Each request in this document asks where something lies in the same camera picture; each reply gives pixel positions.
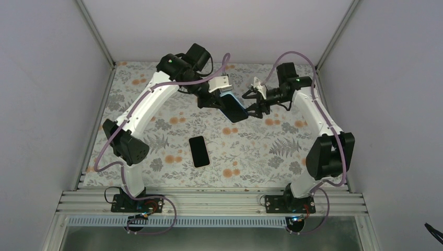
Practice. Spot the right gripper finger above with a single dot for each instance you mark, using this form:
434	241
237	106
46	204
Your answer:
252	93
258	109

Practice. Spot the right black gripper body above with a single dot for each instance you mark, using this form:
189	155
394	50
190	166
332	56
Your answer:
282	99

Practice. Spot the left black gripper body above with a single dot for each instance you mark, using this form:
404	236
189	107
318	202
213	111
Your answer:
201	100

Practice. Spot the light blue cased phone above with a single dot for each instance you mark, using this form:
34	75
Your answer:
233	109

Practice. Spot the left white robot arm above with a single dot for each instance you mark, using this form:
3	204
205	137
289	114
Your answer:
125	134

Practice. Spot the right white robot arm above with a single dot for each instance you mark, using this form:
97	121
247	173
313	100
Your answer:
330	155

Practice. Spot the black phone on mat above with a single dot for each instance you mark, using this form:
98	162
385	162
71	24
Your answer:
199	152

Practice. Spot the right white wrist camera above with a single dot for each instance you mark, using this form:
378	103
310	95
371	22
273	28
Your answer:
259	87

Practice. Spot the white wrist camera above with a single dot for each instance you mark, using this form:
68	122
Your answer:
221	83
259	87

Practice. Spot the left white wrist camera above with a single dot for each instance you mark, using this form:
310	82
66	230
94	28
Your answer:
221	83

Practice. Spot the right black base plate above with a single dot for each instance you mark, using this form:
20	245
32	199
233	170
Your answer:
279	204

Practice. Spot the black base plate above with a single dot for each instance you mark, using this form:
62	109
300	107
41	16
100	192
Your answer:
279	204
123	203

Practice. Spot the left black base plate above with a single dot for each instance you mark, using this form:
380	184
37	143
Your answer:
123	203

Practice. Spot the white slotted cable duct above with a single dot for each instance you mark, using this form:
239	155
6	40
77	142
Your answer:
181	221

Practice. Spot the aluminium rail frame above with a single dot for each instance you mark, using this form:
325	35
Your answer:
215	202

